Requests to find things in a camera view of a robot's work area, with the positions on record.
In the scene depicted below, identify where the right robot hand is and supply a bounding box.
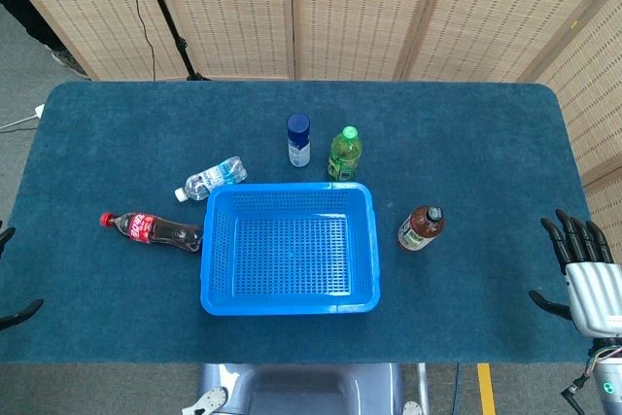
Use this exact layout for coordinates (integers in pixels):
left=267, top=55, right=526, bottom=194
left=528, top=209, right=622, bottom=341

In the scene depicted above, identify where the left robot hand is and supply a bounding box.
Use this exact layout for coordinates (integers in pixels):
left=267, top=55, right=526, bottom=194
left=0, top=226, right=45, bottom=332

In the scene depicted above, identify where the cola bottle red cap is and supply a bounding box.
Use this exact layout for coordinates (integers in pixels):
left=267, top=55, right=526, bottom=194
left=99, top=211, right=205, bottom=254

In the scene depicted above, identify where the brown drink bottle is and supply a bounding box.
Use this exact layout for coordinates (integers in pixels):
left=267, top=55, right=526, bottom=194
left=397, top=204, right=446, bottom=254

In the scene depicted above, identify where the clear water bottle white cap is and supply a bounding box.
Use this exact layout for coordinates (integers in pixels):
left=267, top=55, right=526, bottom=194
left=174, top=156, right=249, bottom=203

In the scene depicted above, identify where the green tea bottle green cap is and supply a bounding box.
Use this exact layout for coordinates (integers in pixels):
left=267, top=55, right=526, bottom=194
left=327, top=125, right=364, bottom=182

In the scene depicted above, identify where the white bottle blue cap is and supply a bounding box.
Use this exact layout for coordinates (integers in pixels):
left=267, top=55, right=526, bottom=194
left=286, top=113, right=312, bottom=169

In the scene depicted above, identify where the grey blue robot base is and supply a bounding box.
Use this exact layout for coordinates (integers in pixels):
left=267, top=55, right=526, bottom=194
left=182, top=363, right=424, bottom=415

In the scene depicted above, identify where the blue plastic basket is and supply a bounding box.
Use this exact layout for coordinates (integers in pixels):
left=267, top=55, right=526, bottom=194
left=199, top=181, right=381, bottom=317

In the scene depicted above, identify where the yellow floor tape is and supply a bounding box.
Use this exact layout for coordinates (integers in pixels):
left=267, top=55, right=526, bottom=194
left=476, top=363, right=498, bottom=415

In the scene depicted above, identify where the dark teal table mat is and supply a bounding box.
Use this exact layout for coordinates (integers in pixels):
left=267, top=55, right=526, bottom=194
left=0, top=80, right=608, bottom=365

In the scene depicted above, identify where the bamboo folding screen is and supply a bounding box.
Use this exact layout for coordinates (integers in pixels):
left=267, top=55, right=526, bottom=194
left=0, top=0, right=622, bottom=84
left=534, top=0, right=622, bottom=285

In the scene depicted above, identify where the white table leg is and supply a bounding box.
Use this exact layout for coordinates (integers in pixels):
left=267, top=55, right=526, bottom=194
left=416, top=363, right=432, bottom=415

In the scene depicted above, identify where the grey sneaker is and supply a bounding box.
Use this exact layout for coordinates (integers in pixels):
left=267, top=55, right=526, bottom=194
left=51, top=48, right=91, bottom=80

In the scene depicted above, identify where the person's dark trouser leg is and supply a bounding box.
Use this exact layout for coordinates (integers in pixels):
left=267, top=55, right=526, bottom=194
left=0, top=0, right=59, bottom=50

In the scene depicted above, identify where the black tripod stand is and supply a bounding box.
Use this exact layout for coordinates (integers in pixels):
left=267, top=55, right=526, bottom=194
left=133, top=0, right=213, bottom=82

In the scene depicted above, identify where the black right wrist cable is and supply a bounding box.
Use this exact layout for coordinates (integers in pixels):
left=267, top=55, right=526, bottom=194
left=561, top=370, right=594, bottom=409

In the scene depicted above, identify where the blue floor cable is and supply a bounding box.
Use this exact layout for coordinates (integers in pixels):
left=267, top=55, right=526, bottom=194
left=451, top=363, right=462, bottom=415

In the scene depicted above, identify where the white floor cable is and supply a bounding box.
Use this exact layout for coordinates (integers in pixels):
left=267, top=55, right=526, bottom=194
left=0, top=116, right=38, bottom=132

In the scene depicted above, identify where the thin black hanging cable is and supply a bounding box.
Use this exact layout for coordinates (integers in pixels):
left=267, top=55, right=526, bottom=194
left=116, top=0, right=157, bottom=82

